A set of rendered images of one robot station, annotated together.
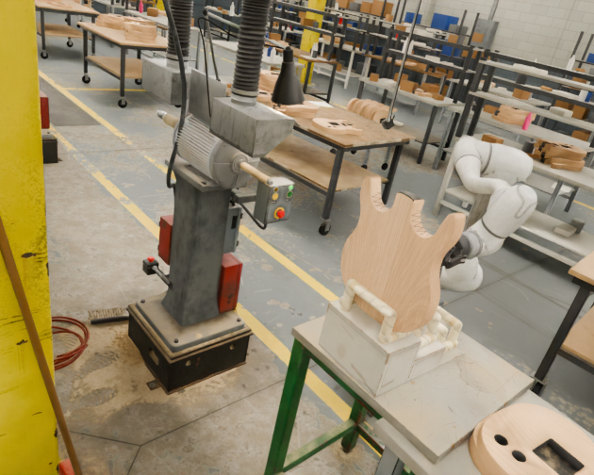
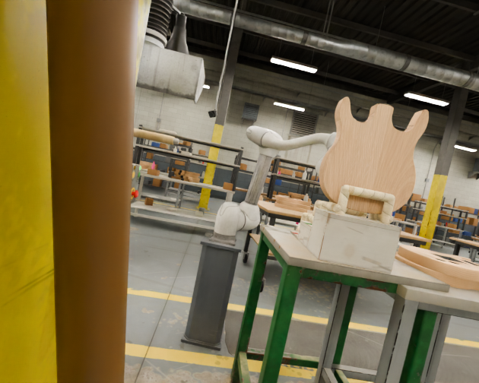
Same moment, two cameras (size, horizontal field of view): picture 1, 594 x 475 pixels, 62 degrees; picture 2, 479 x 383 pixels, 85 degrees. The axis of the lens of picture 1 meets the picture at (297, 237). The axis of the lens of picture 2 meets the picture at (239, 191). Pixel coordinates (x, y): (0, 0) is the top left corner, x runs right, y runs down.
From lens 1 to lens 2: 149 cm
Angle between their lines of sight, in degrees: 54
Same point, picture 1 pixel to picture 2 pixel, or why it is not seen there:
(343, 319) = (349, 221)
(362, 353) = (374, 241)
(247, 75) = (164, 18)
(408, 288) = (397, 174)
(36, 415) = not seen: outside the picture
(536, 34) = not seen: hidden behind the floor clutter
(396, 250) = (382, 148)
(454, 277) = (252, 219)
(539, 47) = not seen: hidden behind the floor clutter
